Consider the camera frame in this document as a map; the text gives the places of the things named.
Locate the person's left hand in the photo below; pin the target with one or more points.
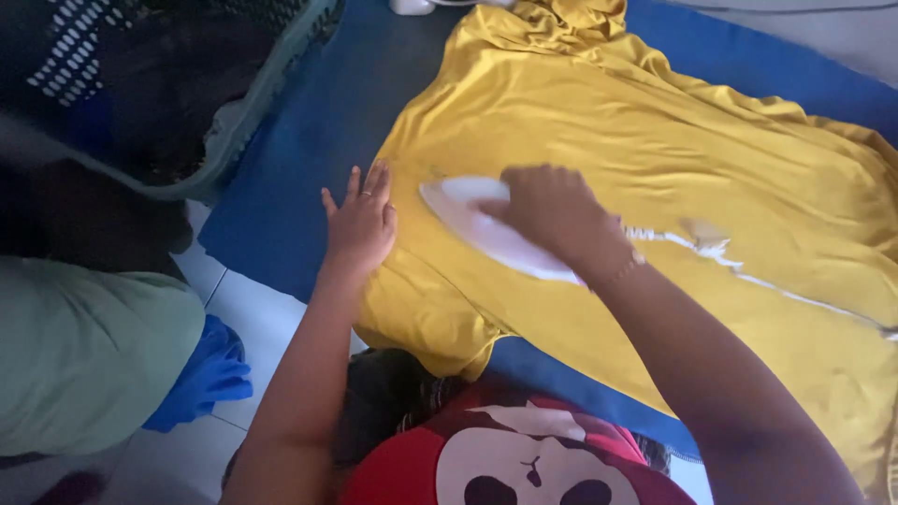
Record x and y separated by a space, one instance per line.
361 235

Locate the person's right hand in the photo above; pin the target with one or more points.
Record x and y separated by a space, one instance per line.
561 217

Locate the person's right fingers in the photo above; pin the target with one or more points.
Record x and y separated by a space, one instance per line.
506 200

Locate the white clothes iron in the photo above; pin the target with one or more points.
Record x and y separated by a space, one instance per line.
470 217

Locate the yellow garment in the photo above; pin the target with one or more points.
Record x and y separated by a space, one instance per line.
631 140

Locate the blue ironing blanket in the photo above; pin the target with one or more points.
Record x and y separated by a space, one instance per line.
316 154

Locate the small white object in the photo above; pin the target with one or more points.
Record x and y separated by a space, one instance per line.
412 5

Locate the red printed shirt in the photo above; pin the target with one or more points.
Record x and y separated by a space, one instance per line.
491 456

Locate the grey-green laundry basket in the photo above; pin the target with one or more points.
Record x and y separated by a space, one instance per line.
259 105

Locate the bright blue cloth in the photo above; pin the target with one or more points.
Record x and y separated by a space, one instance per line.
207 375

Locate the dark clothes with white dots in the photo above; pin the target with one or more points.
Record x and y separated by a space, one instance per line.
140 77

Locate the dark cloth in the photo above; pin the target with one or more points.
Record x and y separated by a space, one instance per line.
84 217

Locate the light green cloth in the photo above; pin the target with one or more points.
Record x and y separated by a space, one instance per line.
84 351

